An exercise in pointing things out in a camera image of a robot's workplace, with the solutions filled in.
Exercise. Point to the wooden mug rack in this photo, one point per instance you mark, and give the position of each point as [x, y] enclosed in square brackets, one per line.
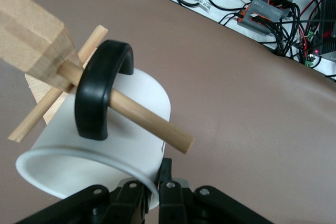
[26, 37]

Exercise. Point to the black finned electronics box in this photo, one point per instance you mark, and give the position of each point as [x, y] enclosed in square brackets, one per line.
[329, 11]

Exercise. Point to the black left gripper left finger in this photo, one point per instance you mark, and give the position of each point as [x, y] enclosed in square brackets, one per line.
[130, 203]

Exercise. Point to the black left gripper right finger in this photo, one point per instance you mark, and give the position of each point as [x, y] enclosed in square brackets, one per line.
[170, 203]

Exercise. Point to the green terminal connector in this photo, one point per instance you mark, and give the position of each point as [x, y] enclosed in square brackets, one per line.
[312, 60]

